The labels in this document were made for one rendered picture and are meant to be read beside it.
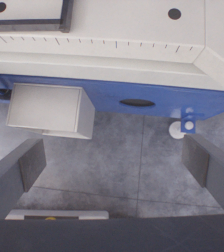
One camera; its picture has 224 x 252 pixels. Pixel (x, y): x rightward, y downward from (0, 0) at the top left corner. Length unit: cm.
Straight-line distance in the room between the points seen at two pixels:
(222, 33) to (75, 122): 43
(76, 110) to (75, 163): 56
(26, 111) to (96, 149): 55
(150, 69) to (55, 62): 19
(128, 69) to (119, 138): 74
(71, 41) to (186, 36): 19
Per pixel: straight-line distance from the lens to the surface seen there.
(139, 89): 58
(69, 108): 60
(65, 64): 40
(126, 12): 35
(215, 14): 37
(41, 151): 16
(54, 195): 117
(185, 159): 17
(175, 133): 110
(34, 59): 43
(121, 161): 107
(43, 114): 62
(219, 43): 35
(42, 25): 34
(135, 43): 32
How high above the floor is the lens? 107
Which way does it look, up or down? 81 degrees down
